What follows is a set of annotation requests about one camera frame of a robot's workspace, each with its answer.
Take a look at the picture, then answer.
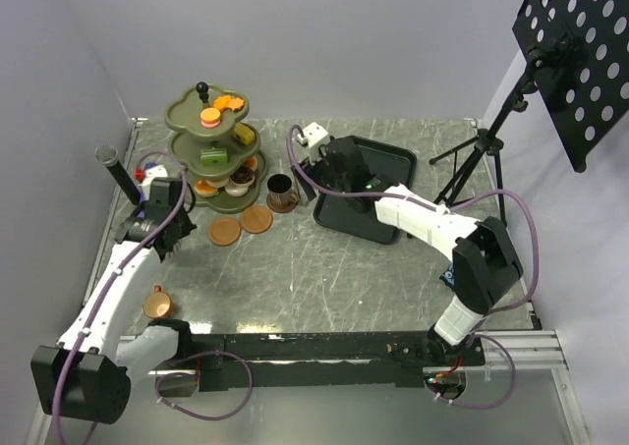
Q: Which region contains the green three-tier serving stand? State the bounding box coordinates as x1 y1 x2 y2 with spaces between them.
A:
164 82 269 214

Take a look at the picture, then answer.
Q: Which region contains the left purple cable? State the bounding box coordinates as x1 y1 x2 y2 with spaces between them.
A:
51 150 191 445

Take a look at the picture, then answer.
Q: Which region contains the black perforated board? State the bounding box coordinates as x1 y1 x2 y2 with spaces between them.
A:
512 0 628 173

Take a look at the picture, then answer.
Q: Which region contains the black handheld microphone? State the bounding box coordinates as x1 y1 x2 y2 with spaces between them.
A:
94 144 141 205

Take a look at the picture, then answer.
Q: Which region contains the black tripod stand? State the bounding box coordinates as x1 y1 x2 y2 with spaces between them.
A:
429 40 571 207

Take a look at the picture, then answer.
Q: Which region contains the dark metal cup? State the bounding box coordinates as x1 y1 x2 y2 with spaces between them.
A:
267 174 300 206

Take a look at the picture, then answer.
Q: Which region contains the pink macaron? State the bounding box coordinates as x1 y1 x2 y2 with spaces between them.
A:
200 120 221 129

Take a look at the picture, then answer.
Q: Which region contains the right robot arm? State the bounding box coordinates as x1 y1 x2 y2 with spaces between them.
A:
287 126 523 365

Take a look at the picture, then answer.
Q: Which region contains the small owl sticker box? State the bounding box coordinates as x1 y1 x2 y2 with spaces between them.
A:
439 264 454 288

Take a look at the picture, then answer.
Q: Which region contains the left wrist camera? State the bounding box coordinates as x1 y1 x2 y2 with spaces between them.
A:
134 162 171 199

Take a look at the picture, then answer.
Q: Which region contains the dark wooden coaster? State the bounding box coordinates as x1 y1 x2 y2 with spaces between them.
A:
266 195 298 213

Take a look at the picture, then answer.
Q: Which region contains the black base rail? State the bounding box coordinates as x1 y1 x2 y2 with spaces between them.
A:
162 331 486 392

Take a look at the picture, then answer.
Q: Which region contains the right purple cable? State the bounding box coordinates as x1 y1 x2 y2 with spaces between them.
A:
286 124 541 411

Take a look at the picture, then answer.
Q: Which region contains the round orange cracker biscuit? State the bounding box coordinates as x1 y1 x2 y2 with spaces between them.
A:
200 107 221 122

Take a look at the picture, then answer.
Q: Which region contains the orange glazed donut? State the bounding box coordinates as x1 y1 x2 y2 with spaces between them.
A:
194 179 219 197

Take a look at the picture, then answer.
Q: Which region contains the green layered cake slice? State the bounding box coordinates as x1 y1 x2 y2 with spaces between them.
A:
200 147 229 167

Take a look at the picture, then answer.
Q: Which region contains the black serving tray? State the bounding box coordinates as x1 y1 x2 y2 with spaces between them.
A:
314 136 417 245

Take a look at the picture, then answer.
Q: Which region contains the yellow layered cake slice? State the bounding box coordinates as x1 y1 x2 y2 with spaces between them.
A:
232 123 257 146

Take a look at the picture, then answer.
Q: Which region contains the purple cable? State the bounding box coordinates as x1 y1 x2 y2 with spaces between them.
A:
286 124 541 411
51 150 191 445

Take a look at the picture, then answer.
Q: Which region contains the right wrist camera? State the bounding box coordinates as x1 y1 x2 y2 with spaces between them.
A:
296 122 330 165

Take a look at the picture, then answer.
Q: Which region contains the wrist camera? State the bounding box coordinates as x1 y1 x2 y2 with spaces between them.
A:
134 162 171 199
296 122 330 165

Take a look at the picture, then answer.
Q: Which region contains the light wooden coaster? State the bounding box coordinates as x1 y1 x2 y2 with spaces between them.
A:
241 205 273 234
207 217 241 247

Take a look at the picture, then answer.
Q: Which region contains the ribbed grey bowl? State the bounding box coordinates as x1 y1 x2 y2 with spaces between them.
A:
153 225 196 261

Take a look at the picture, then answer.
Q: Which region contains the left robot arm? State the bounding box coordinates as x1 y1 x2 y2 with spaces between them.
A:
30 178 196 424

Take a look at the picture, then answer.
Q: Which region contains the white cream donut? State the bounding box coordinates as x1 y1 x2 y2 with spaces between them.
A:
224 183 249 197

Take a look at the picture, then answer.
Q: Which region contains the orange flower cookie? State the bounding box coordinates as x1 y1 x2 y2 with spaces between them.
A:
227 96 246 112

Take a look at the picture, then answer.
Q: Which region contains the copper cup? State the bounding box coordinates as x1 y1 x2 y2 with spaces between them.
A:
143 285 174 319

